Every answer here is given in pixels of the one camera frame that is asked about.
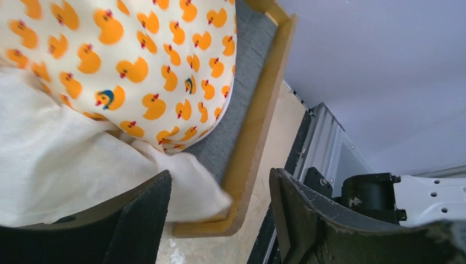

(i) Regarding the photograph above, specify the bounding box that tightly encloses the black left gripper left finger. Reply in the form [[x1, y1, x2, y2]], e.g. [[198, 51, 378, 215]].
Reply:
[[1, 170, 171, 263]]

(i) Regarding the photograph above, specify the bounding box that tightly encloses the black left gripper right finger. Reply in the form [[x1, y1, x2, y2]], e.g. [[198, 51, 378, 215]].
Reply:
[[292, 177, 465, 263]]

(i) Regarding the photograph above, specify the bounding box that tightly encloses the orange patterned white blanket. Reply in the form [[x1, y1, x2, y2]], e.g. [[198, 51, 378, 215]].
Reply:
[[1, 1, 237, 227]]

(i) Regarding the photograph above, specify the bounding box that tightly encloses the wooden pet bed frame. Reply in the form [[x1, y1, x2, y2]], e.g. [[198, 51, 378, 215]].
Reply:
[[172, 1, 298, 239]]

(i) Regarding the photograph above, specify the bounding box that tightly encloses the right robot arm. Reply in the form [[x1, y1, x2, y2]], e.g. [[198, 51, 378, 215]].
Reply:
[[303, 167, 465, 227]]

